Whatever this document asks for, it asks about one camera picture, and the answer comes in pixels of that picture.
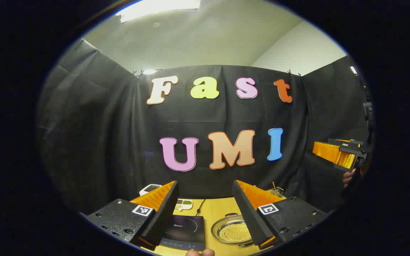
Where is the white toaster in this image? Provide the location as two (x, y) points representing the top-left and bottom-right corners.
(139, 184), (163, 197)

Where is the black induction cooktop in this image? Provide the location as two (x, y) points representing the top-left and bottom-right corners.
(159, 214), (206, 251)

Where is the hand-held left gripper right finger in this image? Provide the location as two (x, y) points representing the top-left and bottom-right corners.
(232, 180), (330, 250)

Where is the ceiling light panel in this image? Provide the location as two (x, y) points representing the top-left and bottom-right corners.
(115, 0), (201, 23)

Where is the white divided bean dish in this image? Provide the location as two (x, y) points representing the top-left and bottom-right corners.
(175, 199), (194, 211)

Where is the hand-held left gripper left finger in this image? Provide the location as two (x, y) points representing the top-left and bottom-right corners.
(80, 180), (180, 249)

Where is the pile of yellow beans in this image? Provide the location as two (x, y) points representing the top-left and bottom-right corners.
(218, 223), (252, 243)

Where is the stainless steel pot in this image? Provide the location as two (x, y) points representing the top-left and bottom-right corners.
(211, 213), (259, 247)

